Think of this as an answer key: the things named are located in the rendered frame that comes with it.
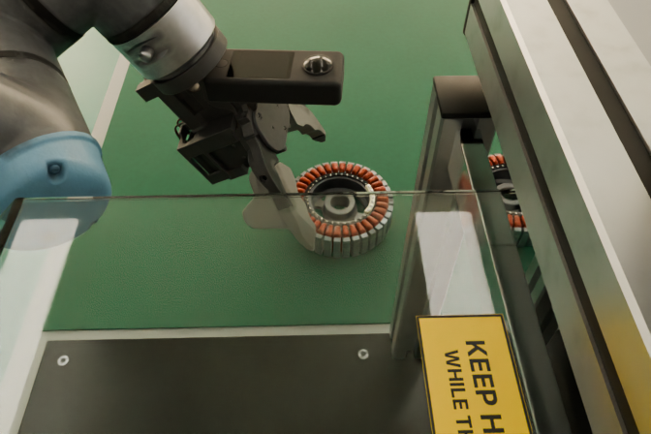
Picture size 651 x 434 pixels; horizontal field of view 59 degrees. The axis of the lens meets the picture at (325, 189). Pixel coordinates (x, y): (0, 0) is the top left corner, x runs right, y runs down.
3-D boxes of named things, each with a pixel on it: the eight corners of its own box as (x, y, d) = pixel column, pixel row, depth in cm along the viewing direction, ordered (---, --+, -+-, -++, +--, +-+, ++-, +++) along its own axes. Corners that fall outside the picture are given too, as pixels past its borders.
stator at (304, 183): (282, 258, 59) (280, 236, 56) (294, 178, 66) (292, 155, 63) (390, 264, 58) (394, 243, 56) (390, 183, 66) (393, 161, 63)
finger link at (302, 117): (282, 129, 66) (235, 116, 58) (326, 111, 64) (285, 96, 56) (289, 154, 66) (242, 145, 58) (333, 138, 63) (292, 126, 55)
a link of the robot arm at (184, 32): (195, -35, 45) (169, 23, 40) (229, 12, 48) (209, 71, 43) (126, 5, 49) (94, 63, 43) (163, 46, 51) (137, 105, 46)
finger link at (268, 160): (290, 202, 54) (255, 117, 53) (305, 198, 53) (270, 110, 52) (267, 218, 50) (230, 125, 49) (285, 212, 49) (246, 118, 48)
